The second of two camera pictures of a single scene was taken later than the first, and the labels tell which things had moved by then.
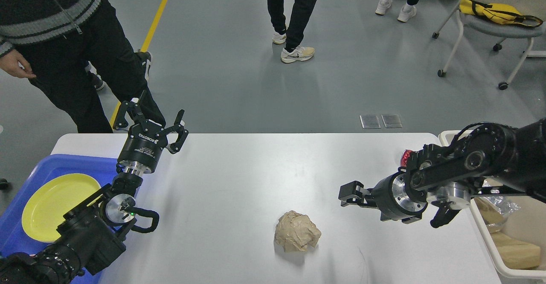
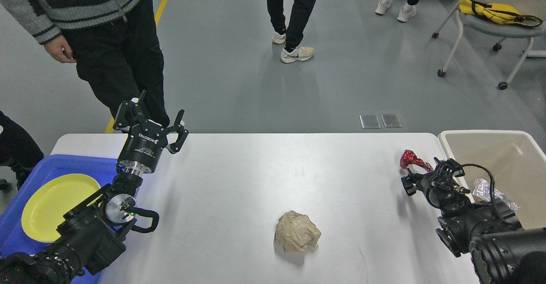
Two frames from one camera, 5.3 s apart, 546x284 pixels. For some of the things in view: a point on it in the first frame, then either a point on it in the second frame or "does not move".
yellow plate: [52, 198] does not move
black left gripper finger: [132, 106] does not move
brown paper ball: [294, 231] does not move
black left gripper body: [141, 150] does not move
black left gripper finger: [182, 133] does not move
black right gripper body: [391, 197] to [442, 191]
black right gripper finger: [363, 202] to [455, 166]
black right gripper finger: [355, 190] to [412, 183]
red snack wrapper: [404, 157] does not move
